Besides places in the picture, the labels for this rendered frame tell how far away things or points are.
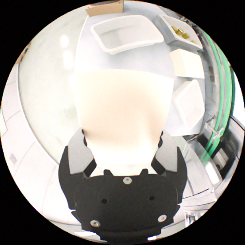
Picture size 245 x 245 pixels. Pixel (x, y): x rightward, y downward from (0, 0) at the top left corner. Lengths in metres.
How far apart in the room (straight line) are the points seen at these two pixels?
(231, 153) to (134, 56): 0.98
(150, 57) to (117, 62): 0.13
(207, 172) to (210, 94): 0.47
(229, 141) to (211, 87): 0.50
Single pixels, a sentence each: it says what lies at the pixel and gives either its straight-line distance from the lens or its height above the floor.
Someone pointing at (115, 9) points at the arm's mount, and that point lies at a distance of 0.53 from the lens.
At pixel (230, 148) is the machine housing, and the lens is 0.89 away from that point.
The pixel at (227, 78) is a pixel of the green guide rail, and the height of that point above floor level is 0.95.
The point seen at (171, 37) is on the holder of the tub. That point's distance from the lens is 0.40.
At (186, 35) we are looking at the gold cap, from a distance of 0.53.
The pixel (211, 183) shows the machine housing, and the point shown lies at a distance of 0.63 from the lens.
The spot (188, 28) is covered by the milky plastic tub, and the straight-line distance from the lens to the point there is 0.61.
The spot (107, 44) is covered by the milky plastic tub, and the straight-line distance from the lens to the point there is 0.36.
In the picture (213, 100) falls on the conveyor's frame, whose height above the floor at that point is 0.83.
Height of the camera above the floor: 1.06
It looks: 62 degrees down
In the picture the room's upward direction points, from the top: 177 degrees clockwise
